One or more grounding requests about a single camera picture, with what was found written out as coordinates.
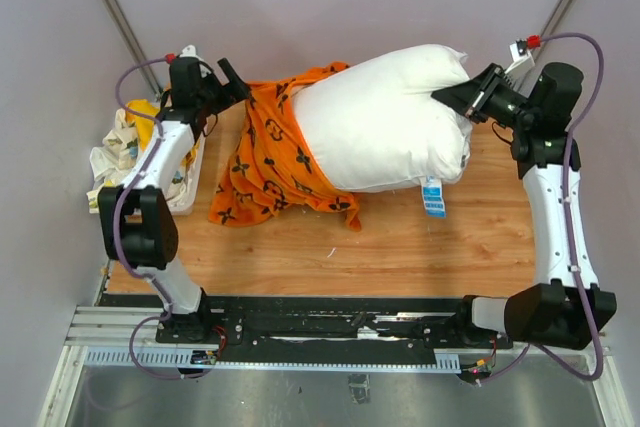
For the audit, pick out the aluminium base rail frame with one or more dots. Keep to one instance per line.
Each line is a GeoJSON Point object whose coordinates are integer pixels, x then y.
{"type": "Point", "coordinates": [484, 247]}

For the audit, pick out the white plastic bin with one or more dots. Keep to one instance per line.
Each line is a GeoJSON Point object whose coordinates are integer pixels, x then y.
{"type": "Point", "coordinates": [176, 165]}

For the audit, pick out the blue white pillow label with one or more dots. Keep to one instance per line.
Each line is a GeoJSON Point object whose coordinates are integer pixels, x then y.
{"type": "Point", "coordinates": [432, 197]}

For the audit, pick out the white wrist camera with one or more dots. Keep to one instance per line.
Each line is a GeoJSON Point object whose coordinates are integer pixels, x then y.
{"type": "Point", "coordinates": [191, 52]}
{"type": "Point", "coordinates": [522, 61]}

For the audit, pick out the grey slotted cable duct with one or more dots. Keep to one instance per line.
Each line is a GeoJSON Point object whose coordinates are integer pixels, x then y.
{"type": "Point", "coordinates": [295, 358]}

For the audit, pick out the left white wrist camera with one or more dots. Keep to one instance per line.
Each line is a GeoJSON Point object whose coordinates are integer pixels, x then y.
{"type": "Point", "coordinates": [191, 52]}

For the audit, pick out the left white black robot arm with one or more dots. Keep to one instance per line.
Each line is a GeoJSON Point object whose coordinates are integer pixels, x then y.
{"type": "Point", "coordinates": [137, 225]}

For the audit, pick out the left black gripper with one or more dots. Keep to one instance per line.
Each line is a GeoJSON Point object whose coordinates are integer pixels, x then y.
{"type": "Point", "coordinates": [230, 94]}

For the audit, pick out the yellow and white floral cloth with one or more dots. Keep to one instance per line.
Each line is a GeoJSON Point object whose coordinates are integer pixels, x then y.
{"type": "Point", "coordinates": [114, 159]}

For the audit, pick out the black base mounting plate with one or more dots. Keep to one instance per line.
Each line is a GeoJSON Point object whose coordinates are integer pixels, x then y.
{"type": "Point", "coordinates": [363, 325]}

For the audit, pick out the white pillow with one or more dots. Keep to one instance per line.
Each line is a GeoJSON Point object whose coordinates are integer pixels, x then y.
{"type": "Point", "coordinates": [376, 126]}

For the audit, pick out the left aluminium corner post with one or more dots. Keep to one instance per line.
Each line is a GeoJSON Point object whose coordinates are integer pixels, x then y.
{"type": "Point", "coordinates": [125, 30]}

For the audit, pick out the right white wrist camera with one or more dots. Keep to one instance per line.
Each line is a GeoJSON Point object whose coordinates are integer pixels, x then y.
{"type": "Point", "coordinates": [522, 61]}

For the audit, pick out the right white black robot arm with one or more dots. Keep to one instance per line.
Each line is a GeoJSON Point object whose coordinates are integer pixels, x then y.
{"type": "Point", "coordinates": [565, 307]}

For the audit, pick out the orange black-patterned plush pillowcase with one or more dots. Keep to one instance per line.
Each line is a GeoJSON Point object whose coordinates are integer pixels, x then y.
{"type": "Point", "coordinates": [272, 168]}

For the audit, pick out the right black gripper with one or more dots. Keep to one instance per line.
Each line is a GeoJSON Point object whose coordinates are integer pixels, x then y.
{"type": "Point", "coordinates": [472, 96]}

